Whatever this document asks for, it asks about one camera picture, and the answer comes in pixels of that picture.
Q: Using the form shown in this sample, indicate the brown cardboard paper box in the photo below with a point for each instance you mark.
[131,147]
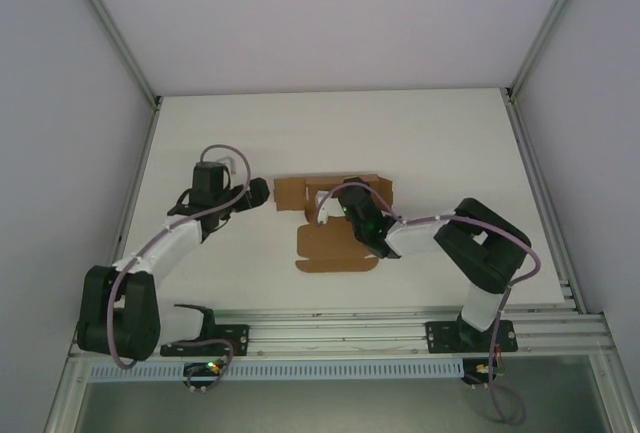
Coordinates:
[325,248]

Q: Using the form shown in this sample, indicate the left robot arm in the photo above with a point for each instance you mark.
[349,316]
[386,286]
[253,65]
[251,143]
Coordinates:
[130,318]

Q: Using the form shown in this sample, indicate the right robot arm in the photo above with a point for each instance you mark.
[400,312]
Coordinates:
[490,258]

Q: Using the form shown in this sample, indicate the circuit board with green light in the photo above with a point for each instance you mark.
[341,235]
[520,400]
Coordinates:
[207,368]

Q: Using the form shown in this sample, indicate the circuit board with orange connector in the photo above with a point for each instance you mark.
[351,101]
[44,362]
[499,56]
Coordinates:
[482,370]

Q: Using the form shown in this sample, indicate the aluminium table side rail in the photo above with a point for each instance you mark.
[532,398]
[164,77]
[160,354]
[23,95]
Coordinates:
[545,203]
[135,203]

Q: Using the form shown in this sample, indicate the aluminium mounting rail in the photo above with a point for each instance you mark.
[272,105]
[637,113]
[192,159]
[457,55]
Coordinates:
[340,333]

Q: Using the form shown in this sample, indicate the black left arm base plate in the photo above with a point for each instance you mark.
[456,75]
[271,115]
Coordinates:
[235,335]

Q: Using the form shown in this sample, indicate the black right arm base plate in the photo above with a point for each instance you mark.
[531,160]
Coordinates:
[442,335]

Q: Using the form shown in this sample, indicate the aluminium frame post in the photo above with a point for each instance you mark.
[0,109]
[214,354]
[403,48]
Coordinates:
[112,33]
[550,23]

